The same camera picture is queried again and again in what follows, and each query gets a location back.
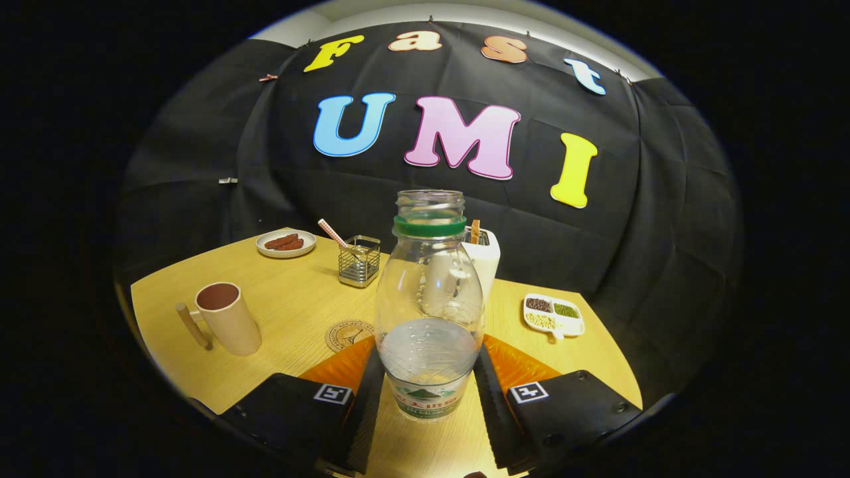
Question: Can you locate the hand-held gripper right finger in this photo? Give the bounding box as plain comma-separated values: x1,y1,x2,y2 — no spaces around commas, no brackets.
473,334,643,475

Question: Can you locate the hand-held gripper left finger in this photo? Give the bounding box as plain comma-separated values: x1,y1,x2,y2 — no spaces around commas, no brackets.
219,335,387,475

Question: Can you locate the clear plastic juice bottle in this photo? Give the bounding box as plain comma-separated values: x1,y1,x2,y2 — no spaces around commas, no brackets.
374,189,485,424

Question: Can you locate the round wooden coaster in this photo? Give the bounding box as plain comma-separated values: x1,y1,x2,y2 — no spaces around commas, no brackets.
325,320,377,354

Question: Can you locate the beige cup with wooden handle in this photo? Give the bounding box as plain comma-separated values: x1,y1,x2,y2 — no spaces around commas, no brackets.
175,282,262,357

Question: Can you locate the white divided dish with beans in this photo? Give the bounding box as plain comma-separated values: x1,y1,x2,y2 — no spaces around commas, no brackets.
523,293,586,341

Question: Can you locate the wooden table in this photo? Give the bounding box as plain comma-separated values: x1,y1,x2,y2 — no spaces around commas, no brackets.
130,229,643,478

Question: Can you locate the white toaster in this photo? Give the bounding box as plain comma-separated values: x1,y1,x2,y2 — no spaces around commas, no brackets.
463,226,501,306

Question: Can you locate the small white plate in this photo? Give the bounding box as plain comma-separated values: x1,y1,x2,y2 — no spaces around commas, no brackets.
256,229,317,259

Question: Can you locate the red checkered straw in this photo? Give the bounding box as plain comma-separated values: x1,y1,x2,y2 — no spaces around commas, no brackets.
317,218,349,250

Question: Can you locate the black backdrop cloth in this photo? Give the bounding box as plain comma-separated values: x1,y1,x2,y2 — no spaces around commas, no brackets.
113,20,741,406

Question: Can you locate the wire mesh holder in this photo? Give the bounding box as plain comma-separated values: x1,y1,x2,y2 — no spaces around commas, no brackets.
338,235,382,289

